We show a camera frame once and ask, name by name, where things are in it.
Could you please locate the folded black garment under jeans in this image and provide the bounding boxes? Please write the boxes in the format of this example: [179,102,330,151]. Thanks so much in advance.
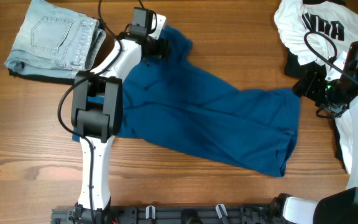
[8,17,106,86]

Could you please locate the black garment under jersey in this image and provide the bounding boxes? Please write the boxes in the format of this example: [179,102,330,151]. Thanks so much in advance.
[283,0,347,162]

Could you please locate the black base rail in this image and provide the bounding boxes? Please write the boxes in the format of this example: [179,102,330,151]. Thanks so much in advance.
[50,204,287,224]

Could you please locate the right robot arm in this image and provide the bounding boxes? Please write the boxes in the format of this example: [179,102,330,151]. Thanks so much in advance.
[267,41,358,223]

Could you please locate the folded light blue jeans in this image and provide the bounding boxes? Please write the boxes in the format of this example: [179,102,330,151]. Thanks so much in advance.
[4,0,107,80]

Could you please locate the dark blue t-shirt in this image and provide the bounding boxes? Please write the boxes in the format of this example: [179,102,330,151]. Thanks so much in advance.
[71,24,301,178]

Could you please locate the white jersey with black lettering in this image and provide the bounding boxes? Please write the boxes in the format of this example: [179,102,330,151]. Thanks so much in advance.
[273,0,358,175]

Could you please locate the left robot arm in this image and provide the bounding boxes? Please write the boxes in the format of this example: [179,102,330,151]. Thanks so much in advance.
[67,7,170,223]

